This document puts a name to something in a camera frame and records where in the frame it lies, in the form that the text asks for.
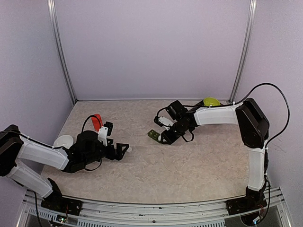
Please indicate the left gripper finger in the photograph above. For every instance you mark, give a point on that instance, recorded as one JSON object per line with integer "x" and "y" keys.
{"x": 121, "y": 149}
{"x": 110, "y": 142}

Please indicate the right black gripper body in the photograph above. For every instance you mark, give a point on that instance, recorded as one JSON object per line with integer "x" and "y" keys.
{"x": 180, "y": 130}

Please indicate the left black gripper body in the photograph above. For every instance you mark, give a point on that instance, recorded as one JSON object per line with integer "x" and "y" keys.
{"x": 110, "y": 154}

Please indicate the green weekly pill organizer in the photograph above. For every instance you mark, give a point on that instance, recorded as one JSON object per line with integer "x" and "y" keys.
{"x": 154, "y": 135}

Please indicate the orange pill bottle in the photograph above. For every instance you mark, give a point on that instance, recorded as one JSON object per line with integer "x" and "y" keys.
{"x": 97, "y": 122}

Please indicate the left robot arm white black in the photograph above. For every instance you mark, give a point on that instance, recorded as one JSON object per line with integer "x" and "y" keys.
{"x": 90, "y": 147}

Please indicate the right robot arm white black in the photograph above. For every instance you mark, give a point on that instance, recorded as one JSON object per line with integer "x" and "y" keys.
{"x": 252, "y": 124}

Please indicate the black patterned square plate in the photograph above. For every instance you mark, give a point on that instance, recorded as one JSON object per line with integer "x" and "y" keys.
{"x": 200, "y": 104}

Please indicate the white bowl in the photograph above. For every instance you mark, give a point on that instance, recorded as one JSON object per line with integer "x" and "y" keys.
{"x": 64, "y": 141}

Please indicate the lime green bowl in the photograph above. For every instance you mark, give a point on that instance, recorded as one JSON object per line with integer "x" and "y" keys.
{"x": 210, "y": 101}

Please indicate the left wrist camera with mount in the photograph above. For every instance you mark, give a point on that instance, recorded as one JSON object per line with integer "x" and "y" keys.
{"x": 104, "y": 132}

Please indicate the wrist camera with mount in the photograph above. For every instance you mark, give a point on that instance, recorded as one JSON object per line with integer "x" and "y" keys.
{"x": 162, "y": 121}
{"x": 104, "y": 132}

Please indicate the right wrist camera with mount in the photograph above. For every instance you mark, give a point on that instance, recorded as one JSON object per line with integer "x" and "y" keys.
{"x": 162, "y": 121}

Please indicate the front aluminium rail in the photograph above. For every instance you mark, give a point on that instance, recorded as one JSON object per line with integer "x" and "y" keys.
{"x": 216, "y": 213}

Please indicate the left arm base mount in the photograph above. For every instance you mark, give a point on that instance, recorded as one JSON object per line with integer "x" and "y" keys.
{"x": 62, "y": 205}

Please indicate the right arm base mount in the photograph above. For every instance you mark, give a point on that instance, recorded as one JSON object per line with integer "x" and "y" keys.
{"x": 244, "y": 204}

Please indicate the left aluminium frame post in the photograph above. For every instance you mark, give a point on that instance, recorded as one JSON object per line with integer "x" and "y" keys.
{"x": 59, "y": 47}

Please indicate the aluminium frame post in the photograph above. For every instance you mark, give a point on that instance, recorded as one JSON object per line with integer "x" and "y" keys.
{"x": 59, "y": 47}
{"x": 245, "y": 49}

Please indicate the right aluminium frame post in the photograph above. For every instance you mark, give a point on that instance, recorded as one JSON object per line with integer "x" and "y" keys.
{"x": 245, "y": 49}

